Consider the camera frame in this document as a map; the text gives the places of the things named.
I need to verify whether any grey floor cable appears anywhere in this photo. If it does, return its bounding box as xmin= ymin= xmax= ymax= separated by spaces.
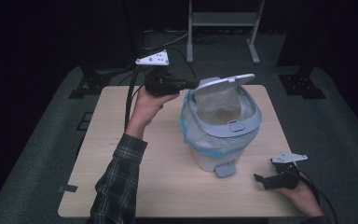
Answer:
xmin=142 ymin=29 xmax=190 ymax=52

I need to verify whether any white metal stand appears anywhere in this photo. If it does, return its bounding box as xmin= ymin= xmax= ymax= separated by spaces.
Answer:
xmin=186 ymin=0 xmax=267 ymax=65

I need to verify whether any dark floor socket plate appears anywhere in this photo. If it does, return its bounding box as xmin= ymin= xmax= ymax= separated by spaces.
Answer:
xmin=76 ymin=111 xmax=94 ymax=132

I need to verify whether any clear blue bin liner bag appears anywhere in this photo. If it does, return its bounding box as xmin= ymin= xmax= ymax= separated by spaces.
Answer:
xmin=180 ymin=86 xmax=260 ymax=159

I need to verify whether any person's left hand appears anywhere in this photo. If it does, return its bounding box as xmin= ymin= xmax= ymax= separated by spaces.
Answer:
xmin=125 ymin=88 xmax=180 ymax=140

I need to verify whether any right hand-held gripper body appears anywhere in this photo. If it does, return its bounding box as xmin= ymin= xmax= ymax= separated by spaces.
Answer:
xmin=262 ymin=151 xmax=309 ymax=190

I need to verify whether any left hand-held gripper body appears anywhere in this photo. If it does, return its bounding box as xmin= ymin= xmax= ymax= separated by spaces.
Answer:
xmin=135 ymin=49 xmax=188 ymax=97

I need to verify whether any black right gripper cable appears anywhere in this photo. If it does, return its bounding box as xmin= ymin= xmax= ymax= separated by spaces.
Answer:
xmin=297 ymin=170 xmax=339 ymax=224

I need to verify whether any grey tape strip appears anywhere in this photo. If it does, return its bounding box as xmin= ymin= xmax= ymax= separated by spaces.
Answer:
xmin=57 ymin=184 xmax=79 ymax=194

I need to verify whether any person's right hand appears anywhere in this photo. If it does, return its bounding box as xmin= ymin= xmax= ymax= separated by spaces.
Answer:
xmin=276 ymin=173 xmax=324 ymax=218

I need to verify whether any white pedal bin grey lid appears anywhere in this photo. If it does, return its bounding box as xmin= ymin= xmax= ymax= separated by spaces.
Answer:
xmin=180 ymin=73 xmax=263 ymax=179

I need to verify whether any black stand base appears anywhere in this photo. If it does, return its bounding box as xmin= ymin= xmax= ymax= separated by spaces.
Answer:
xmin=68 ymin=65 xmax=135 ymax=100
xmin=278 ymin=65 xmax=327 ymax=100

